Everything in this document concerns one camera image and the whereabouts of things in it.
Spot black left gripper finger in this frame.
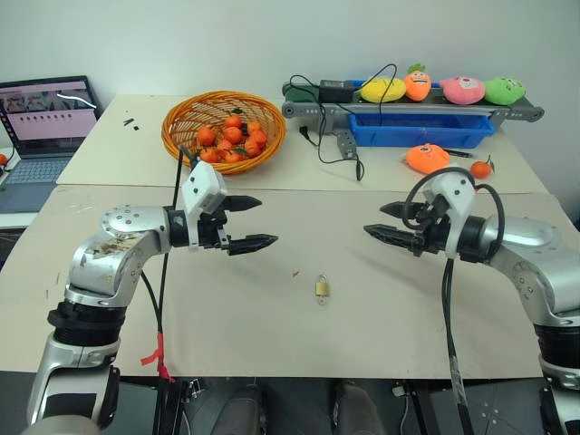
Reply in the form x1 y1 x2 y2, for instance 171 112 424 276
227 233 280 257
225 195 264 215

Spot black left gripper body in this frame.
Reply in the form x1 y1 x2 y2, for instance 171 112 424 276
197 208 233 255

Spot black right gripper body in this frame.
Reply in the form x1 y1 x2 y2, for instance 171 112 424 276
404 193 450 257

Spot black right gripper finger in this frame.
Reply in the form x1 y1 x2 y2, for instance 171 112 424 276
362 223 421 257
379 201 411 218

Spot round orange plush toy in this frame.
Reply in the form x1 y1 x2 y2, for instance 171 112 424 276
400 141 452 176

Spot blue plastic bin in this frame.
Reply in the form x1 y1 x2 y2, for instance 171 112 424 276
346 111 497 150

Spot orange mandarin with leaf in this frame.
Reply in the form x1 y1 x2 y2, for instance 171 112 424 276
469 154 497 180

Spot orange wicker basket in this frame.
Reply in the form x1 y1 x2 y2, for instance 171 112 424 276
161 90 288 176

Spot grey conveyor belt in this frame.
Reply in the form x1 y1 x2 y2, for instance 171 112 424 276
280 80 546 160

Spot yellow plush toy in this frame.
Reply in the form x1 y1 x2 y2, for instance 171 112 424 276
360 76 407 103

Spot orange carrot plush toy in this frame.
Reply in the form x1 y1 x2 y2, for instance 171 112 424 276
402 63 432 102

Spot red tape strip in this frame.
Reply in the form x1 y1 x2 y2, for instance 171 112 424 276
140 333 176 382

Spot black power adapter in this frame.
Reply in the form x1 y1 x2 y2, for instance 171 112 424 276
319 79 355 104

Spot pink plush toy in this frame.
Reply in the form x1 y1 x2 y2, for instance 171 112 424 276
439 75 488 106

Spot green plush toy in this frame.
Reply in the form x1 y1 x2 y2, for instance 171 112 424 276
484 76 527 107

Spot dark rounded shape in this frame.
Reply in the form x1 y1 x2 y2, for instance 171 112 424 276
332 380 387 435
211 383 265 435

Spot open grey laptop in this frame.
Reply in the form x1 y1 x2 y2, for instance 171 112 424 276
0 74 102 214

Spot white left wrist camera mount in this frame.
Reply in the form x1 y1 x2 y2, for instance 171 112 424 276
179 161 230 253

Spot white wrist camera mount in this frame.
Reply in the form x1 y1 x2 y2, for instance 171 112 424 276
179 161 230 253
422 172 478 260

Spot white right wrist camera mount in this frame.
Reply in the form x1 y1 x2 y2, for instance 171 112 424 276
422 172 478 260

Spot black cable with barrel connector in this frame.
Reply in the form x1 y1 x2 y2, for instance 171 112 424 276
316 63 400 182

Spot black cable with plug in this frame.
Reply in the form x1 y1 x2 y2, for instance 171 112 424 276
289 73 326 148

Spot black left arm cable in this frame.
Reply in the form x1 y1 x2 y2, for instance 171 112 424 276
138 143 203 435

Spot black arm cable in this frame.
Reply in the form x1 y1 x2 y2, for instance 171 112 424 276
401 167 507 435
138 143 203 435

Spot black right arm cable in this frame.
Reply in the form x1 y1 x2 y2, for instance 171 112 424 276
401 167 507 435

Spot black metal table frame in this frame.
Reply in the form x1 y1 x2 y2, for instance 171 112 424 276
157 376 437 435

